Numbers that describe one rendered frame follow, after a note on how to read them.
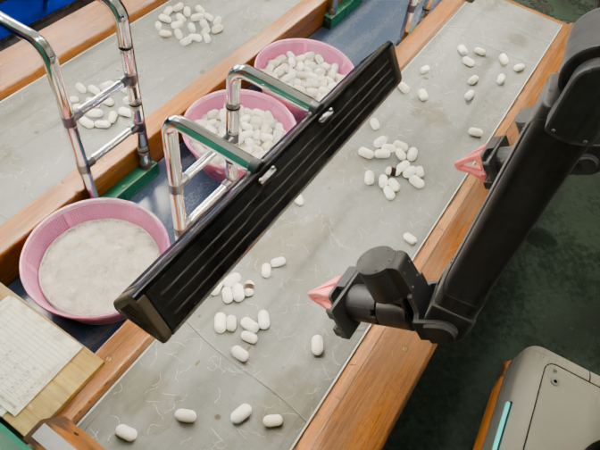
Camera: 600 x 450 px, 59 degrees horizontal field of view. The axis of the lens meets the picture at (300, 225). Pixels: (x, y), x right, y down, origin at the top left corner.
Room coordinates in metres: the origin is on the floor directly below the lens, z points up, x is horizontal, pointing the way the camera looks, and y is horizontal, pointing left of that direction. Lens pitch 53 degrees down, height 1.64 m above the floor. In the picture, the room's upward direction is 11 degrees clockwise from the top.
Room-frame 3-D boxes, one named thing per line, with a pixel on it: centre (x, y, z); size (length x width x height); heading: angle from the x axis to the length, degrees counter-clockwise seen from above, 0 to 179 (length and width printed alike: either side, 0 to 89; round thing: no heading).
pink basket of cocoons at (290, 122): (0.90, 0.18, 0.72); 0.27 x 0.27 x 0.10
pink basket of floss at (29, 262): (0.50, 0.36, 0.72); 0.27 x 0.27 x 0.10
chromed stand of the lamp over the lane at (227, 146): (0.57, 0.11, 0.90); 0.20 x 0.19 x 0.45; 156
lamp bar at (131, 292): (0.54, 0.04, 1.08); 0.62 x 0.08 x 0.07; 156
